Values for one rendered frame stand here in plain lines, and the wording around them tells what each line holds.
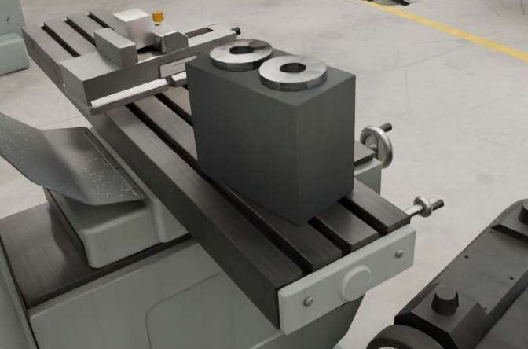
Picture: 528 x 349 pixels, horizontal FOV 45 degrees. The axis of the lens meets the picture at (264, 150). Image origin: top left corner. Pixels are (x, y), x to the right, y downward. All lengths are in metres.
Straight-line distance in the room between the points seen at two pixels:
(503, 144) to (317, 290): 2.26
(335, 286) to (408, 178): 1.89
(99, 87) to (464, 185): 1.80
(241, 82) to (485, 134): 2.31
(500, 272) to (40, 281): 0.89
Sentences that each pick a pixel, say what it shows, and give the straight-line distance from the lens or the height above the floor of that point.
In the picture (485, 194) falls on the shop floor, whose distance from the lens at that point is 2.66.
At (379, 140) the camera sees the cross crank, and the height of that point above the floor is 0.69.
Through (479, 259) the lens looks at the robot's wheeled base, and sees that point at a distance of 1.42.
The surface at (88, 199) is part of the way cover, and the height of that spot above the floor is 0.91.
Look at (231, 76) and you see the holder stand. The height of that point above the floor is 1.14.
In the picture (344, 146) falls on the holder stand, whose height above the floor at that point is 1.04.
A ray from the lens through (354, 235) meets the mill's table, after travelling 0.86.
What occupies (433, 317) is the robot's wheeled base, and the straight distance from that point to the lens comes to 1.25.
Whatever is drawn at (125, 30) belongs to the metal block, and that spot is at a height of 1.08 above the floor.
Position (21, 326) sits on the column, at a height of 0.74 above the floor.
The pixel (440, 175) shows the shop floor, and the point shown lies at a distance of 2.74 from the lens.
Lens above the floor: 1.50
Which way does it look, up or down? 31 degrees down
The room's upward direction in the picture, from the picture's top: 4 degrees counter-clockwise
